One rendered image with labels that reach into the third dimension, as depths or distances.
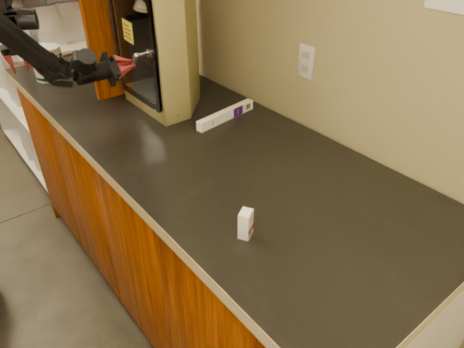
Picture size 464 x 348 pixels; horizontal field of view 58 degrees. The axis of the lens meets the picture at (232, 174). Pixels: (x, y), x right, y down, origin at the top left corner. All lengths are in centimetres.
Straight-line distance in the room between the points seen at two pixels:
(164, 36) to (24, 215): 176
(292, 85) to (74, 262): 151
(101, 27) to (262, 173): 87
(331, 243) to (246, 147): 50
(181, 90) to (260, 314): 90
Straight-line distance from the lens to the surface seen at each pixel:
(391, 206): 122
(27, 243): 267
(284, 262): 99
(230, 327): 107
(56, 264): 247
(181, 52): 149
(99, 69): 145
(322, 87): 150
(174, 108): 154
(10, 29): 129
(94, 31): 175
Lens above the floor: 165
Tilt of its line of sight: 34 degrees down
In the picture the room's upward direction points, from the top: straight up
